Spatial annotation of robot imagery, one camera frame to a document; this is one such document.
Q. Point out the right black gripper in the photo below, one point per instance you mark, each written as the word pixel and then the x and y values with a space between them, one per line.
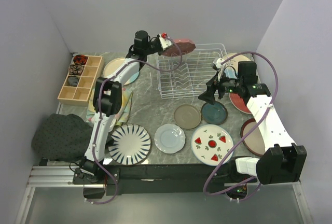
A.
pixel 208 96

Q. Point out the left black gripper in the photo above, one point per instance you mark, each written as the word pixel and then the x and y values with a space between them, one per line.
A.
pixel 157 39

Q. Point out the pink polka dot plate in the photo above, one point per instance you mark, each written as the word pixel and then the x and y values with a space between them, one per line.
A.
pixel 183 46

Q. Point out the light blue scalloped plate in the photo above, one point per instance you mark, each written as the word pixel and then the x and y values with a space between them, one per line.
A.
pixel 169 138

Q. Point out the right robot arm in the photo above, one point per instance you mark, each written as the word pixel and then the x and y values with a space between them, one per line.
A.
pixel 283 159

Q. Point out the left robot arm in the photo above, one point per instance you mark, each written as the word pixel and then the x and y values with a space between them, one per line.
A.
pixel 107 99

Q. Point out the teal saucer brown rim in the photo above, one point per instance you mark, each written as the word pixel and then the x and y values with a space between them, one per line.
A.
pixel 214 114

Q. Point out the beige saucer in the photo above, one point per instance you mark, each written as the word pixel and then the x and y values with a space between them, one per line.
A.
pixel 187 116

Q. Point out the red teal floral plate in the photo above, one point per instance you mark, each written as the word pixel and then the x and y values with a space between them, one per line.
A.
pixel 238 103

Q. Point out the cream blue plate right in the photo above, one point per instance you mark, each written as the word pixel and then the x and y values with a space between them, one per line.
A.
pixel 231 70

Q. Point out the watermelon pattern plate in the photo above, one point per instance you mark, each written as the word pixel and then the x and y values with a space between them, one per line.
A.
pixel 210 143

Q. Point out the maroon rim beige plate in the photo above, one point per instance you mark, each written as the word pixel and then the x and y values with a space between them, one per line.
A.
pixel 254 142

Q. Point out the red black fabric item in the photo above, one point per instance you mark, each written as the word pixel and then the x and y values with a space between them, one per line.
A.
pixel 80 59

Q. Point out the floral pastel cloth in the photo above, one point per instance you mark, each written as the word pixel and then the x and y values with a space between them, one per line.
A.
pixel 121 117

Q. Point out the patterned brown fabric item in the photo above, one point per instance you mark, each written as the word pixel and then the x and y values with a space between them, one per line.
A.
pixel 75 70

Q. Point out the black table front beam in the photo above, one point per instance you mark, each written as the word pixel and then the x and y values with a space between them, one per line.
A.
pixel 144 178

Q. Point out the wooden compartment box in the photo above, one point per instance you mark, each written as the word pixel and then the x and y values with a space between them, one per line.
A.
pixel 79 95

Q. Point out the grey fabric item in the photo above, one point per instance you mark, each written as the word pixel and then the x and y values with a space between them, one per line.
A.
pixel 73 81

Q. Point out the blue striped white plate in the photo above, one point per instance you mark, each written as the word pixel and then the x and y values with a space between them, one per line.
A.
pixel 131 145

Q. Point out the dark dotted cloth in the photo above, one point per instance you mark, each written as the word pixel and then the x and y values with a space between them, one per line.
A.
pixel 62 138

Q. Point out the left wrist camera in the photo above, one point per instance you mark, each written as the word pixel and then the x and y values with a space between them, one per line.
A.
pixel 165 42

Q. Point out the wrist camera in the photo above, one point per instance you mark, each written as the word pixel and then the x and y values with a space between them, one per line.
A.
pixel 165 42
pixel 219 64

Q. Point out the white wire dish rack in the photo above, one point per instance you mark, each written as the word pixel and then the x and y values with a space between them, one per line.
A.
pixel 187 77

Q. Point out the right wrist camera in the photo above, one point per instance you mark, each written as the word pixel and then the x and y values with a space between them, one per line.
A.
pixel 219 64

